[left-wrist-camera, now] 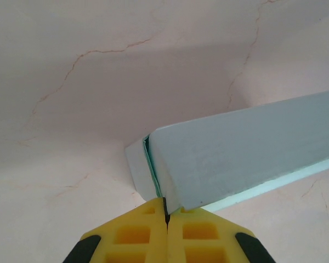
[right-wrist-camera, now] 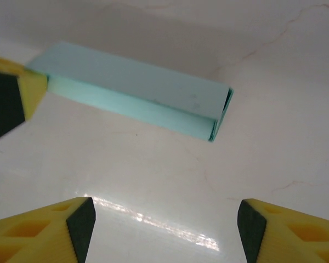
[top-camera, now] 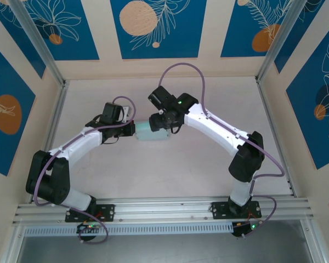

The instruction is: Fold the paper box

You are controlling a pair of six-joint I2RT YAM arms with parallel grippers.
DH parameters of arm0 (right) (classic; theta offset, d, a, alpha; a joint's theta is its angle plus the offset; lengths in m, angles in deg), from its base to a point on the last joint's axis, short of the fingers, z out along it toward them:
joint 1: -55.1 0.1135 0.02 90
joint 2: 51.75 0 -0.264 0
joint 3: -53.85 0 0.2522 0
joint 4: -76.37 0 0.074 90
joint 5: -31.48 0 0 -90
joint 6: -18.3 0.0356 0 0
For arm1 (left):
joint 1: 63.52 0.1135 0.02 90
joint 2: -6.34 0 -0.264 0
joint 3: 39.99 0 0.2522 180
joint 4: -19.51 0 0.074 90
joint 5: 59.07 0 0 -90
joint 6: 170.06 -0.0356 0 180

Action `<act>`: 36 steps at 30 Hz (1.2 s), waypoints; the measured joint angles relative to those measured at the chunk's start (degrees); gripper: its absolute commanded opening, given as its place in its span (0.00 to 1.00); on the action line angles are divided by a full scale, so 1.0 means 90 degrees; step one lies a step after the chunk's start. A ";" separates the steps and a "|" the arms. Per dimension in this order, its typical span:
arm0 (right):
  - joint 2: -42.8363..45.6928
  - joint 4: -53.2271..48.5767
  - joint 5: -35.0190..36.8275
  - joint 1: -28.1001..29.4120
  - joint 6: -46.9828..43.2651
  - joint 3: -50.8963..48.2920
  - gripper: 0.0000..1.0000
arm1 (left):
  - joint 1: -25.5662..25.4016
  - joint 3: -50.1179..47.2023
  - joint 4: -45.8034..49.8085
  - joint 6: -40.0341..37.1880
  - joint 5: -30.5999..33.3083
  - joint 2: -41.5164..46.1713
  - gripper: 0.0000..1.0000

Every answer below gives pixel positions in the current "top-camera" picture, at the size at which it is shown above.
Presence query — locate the light blue paper box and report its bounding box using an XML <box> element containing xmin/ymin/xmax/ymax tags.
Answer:
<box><xmin>135</xmin><ymin>120</ymin><xmax>173</xmax><ymax>142</ymax></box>

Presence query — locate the small circuit board green LED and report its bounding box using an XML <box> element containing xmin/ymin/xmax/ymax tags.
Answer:
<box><xmin>231</xmin><ymin>221</ymin><xmax>265</xmax><ymax>238</ymax></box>
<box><xmin>76</xmin><ymin>222</ymin><xmax>103</xmax><ymax>237</ymax></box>

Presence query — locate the grey metal sheet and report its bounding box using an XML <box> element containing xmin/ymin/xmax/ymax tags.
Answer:
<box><xmin>16</xmin><ymin>236</ymin><xmax>313</xmax><ymax>263</ymax></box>

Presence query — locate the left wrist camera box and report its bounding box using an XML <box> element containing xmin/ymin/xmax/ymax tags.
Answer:
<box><xmin>122</xmin><ymin>106</ymin><xmax>133</xmax><ymax>122</ymax></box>

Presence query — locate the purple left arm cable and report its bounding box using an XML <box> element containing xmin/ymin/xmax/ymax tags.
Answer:
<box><xmin>33</xmin><ymin>95</ymin><xmax>138</xmax><ymax>244</ymax></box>

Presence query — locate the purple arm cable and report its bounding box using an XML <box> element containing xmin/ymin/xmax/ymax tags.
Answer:
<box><xmin>33</xmin><ymin>95</ymin><xmax>138</xmax><ymax>244</ymax></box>
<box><xmin>158</xmin><ymin>62</ymin><xmax>285</xmax><ymax>238</ymax></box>

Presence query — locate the aluminium table edge rail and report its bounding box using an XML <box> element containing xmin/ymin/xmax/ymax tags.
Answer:
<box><xmin>256</xmin><ymin>79</ymin><xmax>297</xmax><ymax>198</ymax></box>
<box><xmin>29</xmin><ymin>81</ymin><xmax>70</xmax><ymax>204</ymax></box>

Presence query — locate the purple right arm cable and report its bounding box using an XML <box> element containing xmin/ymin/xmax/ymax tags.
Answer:
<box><xmin>158</xmin><ymin>62</ymin><xmax>285</xmax><ymax>238</ymax></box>

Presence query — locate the blue floral wall panel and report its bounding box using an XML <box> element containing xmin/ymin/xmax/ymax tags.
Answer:
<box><xmin>274</xmin><ymin>0</ymin><xmax>329</xmax><ymax>74</ymax></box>
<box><xmin>220</xmin><ymin>0</ymin><xmax>294</xmax><ymax>58</ymax></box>
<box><xmin>20</xmin><ymin>0</ymin><xmax>100</xmax><ymax>61</ymax></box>
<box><xmin>286</xmin><ymin>27</ymin><xmax>329</xmax><ymax>170</ymax></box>
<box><xmin>0</xmin><ymin>0</ymin><xmax>47</xmax><ymax>79</ymax></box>
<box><xmin>0</xmin><ymin>38</ymin><xmax>36</xmax><ymax>177</ymax></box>
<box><xmin>110</xmin><ymin>0</ymin><xmax>208</xmax><ymax>60</ymax></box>

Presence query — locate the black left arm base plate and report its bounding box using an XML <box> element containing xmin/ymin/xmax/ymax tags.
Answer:
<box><xmin>65</xmin><ymin>204</ymin><xmax>116</xmax><ymax>222</ymax></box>

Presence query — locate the long aluminium mounting rail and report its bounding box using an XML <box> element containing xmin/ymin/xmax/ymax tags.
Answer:
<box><xmin>12</xmin><ymin>197</ymin><xmax>315</xmax><ymax>226</ymax></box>

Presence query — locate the white slotted cable duct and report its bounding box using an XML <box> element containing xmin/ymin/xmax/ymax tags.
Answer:
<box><xmin>24</xmin><ymin>222</ymin><xmax>234</xmax><ymax>237</ymax></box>

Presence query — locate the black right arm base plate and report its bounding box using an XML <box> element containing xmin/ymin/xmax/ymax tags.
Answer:
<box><xmin>210</xmin><ymin>201</ymin><xmax>263</xmax><ymax>220</ymax></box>

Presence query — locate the aluminium corner post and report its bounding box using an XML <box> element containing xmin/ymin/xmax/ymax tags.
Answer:
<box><xmin>256</xmin><ymin>0</ymin><xmax>304</xmax><ymax>83</ymax></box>
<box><xmin>9</xmin><ymin>0</ymin><xmax>66</xmax><ymax>87</ymax></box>

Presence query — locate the aluminium frame profile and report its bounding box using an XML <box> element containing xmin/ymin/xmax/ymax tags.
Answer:
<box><xmin>300</xmin><ymin>219</ymin><xmax>329</xmax><ymax>263</ymax></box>
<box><xmin>0</xmin><ymin>219</ymin><xmax>25</xmax><ymax>263</ymax></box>

